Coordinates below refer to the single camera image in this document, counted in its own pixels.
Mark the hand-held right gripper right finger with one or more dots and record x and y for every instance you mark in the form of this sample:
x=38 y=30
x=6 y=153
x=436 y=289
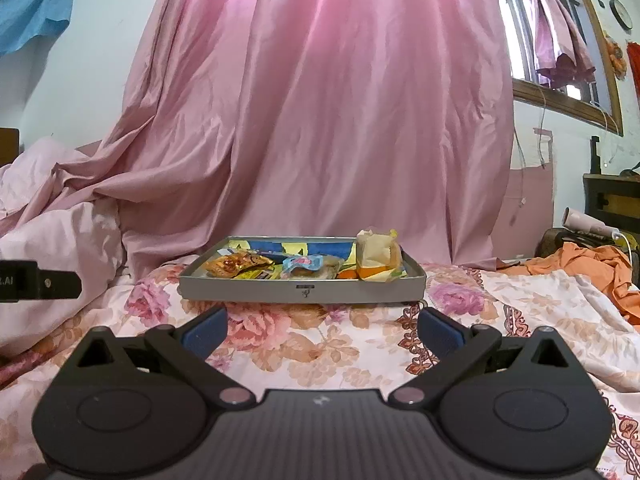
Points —
x=440 y=335

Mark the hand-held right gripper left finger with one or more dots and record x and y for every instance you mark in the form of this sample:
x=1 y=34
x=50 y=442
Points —
x=202 y=335

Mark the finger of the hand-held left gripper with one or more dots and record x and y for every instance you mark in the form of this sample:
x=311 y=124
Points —
x=60 y=285

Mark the red snack packet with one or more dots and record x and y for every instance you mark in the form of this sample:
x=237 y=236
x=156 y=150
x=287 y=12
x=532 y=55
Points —
x=235 y=262

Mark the yellow cake packet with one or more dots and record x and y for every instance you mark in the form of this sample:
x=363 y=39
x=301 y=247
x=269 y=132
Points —
x=377 y=255

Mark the grey shallow tray box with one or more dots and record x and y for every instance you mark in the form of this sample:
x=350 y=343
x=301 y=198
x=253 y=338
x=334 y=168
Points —
x=300 y=292

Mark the small golden snack packet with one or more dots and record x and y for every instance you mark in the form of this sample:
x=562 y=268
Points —
x=348 y=274

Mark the light blue snack packet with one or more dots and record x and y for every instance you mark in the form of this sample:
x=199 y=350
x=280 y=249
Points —
x=300 y=262

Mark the round rice cracker packet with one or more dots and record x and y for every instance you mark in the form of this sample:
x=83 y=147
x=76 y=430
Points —
x=320 y=270

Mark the pale pink quilt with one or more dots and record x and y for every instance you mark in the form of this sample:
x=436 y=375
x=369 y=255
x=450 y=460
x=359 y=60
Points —
x=50 y=225

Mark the floral bed sheet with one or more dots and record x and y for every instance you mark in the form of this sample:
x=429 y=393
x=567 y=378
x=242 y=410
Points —
x=525 y=305

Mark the colourful painted paper sheet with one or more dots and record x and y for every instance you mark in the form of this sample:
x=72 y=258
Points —
x=300 y=247

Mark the orange cloth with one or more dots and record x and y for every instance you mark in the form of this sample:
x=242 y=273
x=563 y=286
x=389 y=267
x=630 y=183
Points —
x=590 y=270

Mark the white hair dryer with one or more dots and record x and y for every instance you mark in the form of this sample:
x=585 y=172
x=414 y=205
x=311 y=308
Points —
x=587 y=221

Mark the dark wooden cabinet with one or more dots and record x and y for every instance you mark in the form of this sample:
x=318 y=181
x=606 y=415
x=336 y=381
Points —
x=612 y=200

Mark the pink curtain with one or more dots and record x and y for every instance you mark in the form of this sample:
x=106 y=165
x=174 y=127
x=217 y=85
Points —
x=325 y=110

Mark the blue hanging cloth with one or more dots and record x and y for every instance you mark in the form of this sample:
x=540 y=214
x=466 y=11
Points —
x=30 y=5

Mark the purple hanging cloth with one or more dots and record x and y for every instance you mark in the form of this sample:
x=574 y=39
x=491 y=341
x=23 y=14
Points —
x=560 y=35

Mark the red hanging decoration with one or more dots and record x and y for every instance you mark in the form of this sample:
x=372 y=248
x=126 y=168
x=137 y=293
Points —
x=634 y=65

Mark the black upright post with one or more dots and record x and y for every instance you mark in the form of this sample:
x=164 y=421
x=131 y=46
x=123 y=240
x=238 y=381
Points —
x=595 y=155

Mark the wooden window frame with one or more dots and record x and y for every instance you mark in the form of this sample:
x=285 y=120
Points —
x=565 y=97

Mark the orange flower wall decoration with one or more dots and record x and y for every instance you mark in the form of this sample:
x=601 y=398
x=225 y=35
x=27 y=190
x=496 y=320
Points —
x=616 y=57

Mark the round wall clock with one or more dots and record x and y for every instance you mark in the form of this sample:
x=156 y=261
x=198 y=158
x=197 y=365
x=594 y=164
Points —
x=621 y=14

